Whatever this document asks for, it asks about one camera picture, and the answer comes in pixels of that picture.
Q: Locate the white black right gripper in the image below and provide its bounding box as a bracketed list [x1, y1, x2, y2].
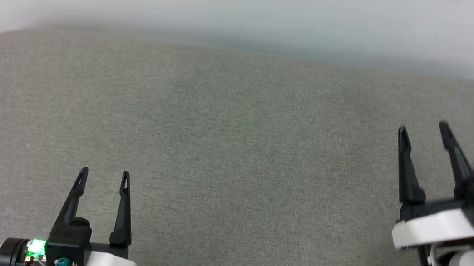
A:
[383, 116, 474, 261]

